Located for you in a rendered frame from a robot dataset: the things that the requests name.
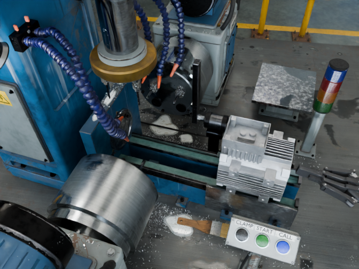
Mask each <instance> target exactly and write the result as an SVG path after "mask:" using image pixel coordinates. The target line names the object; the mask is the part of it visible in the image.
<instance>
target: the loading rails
mask: <svg viewBox="0 0 359 269"><path fill-rule="evenodd" d="M128 144H129V149H130V155H131V156H128V155H124V154H120V156H119V158H120V159H121V158H124V159H126V161H127V162H129V163H131V164H133V165H134V166H136V167H137V168H139V167H140V165H141V163H142V161H143V160H144V159H145V161H146V162H145V164H144V166H143V167H142V171H143V172H144V173H145V174H146V175H147V176H148V177H149V178H150V179H151V180H152V182H154V185H155V187H156V189H157V192H160V193H164V194H167V195H171V196H174V197H177V200H176V206H179V207H183V208H186V207H187V204H188V202H189V201H191V202H195V203H199V204H202V205H205V208H208V209H212V210H215V211H219V212H221V213H220V218H221V219H224V220H228V221H230V220H231V216H232V215H237V216H241V217H245V218H248V219H252V220H256V221H259V222H262V223H266V224H269V225H273V226H277V227H280V228H283V229H286V230H290V227H291V225H292V223H293V221H294V219H295V217H296V215H297V213H298V207H299V199H298V198H296V200H295V197H296V194H297V192H298V190H299V188H300V185H301V182H302V176H299V175H296V174H295V171H296V169H293V168H291V172H290V176H289V179H288V180H287V184H286V187H285V190H284V193H283V195H282V198H281V200H280V202H279V201H275V200H273V198H269V201H268V203H263V202H259V201H258V196H256V195H252V194H248V193H244V192H240V191H236V193H235V195H233V194H230V193H226V192H225V190H226V186H225V185H223V186H219V185H217V184H216V179H217V170H218V164H219V157H220V153H221V151H220V150H218V153H216V152H211V151H207V150H204V149H200V148H195V147H191V146H187V145H183V144H179V143H175V142H172V141H167V140H163V139H159V138H155V137H150V136H146V135H143V134H139V133H135V132H132V133H131V137H130V139H129V142H128Z"/></svg>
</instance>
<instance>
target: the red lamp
mask: <svg viewBox="0 0 359 269"><path fill-rule="evenodd" d="M342 83H343V81H342V82H339V83H334V82H330V81H328V80H327V79H326V78H325V76H324V77H323V80H322V83H321V89H322V90H323V91H325V92H327V93H337V92H338V91H339V90H340V87H341V85H342Z"/></svg>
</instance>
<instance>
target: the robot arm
mask: <svg viewBox="0 0 359 269"><path fill-rule="evenodd" d="M355 172H356V170H355V169H349V170H347V169H340V168H333V167H324V168H323V170H318V169H314V168H308V167H305V166H302V165H299V166H298V167H297V169H296V171H295V174H296V175H299V176H303V177H306V178H308V179H309V180H311V181H314V182H316V183H318V184H319V185H320V190H321V191H324V192H325V193H327V194H329V195H331V196H332V197H334V198H336V199H338V200H340V201H342V202H343V203H345V204H346V205H347V206H348V207H350V208H352V207H353V206H354V205H355V204H356V203H359V177H358V176H357V175H356V173H355Z"/></svg>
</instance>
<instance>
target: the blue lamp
mask: <svg viewBox="0 0 359 269"><path fill-rule="evenodd" d="M347 70H348V69H347ZM347 70H343V71H339V70H335V69H333V68H331V67H330V65H329V64H328V66H327V69H326V72H325V74H324V76H325V78H326V79H327V80H328V81H330V82H334V83H339V82H342V81H343V80H344V78H345V76H346V73H347Z"/></svg>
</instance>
